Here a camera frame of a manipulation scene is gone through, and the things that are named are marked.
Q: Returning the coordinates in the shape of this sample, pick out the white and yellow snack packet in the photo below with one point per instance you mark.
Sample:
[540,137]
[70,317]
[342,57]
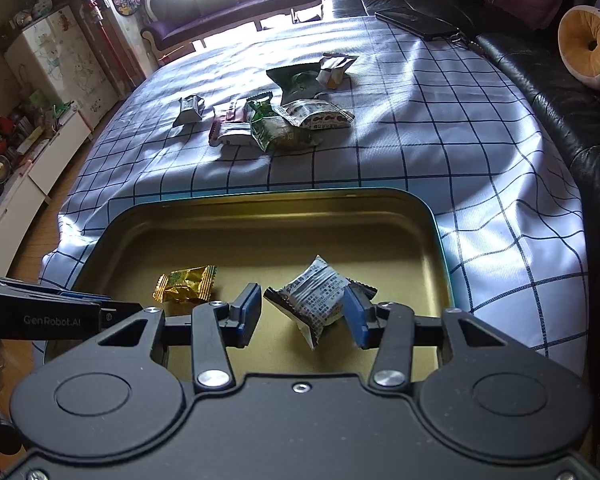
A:
[332,75]

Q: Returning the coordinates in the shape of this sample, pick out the black leather sofa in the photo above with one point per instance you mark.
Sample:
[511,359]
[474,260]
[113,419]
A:
[555,85]

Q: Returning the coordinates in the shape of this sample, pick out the maroon and white snack packet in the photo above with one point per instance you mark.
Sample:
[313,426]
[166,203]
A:
[230,132]

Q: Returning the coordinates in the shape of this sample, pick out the bear-print white cabinet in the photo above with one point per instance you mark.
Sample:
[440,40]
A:
[65,60]

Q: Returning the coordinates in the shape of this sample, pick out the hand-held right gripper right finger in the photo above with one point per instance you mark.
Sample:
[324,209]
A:
[355,320]

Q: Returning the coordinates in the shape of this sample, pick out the purple chaise longue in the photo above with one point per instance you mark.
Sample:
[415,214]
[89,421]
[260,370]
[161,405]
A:
[220,22]

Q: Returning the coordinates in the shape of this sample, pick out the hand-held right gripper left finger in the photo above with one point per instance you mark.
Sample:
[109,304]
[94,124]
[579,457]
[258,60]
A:
[250,312]

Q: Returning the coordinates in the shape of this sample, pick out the white red-print snack packet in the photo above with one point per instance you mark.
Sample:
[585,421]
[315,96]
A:
[320,119]

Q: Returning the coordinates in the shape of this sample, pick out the light green snack packet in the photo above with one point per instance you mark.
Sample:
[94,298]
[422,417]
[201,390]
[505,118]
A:
[292,139]

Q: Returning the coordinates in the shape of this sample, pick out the white low sideboard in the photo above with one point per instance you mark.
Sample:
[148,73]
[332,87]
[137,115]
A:
[55,155]

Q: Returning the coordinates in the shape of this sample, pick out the grey snack bar packet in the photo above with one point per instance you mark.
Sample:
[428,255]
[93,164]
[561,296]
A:
[187,112]

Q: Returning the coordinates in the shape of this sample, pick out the round orange and white cushion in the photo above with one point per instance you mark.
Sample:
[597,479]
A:
[575,55]

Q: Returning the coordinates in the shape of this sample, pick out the gold-lined teal tin box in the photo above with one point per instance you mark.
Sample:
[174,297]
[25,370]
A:
[260,240]

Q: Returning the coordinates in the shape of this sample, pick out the dark green snack packet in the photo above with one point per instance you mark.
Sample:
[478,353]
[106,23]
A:
[295,82]

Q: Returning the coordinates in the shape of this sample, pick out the red stick vacuum cleaner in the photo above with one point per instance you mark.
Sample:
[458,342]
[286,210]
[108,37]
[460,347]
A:
[96,7]

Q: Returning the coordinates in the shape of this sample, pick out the gold candy packet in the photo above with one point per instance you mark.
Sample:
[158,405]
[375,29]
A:
[185,285]

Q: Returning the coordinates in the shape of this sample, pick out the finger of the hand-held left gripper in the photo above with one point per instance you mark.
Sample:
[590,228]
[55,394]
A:
[117,314]
[77,296]

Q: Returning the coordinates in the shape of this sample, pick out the bunch of keys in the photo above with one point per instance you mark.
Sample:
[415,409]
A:
[467,42]

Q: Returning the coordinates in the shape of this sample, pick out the white black-text snack packet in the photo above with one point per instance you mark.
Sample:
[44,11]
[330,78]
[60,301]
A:
[312,300]

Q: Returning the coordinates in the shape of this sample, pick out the blue checked white tablecloth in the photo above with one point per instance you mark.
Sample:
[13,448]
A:
[430,135]

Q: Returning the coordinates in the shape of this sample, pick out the black tablet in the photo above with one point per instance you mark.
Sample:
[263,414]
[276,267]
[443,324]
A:
[415,22]

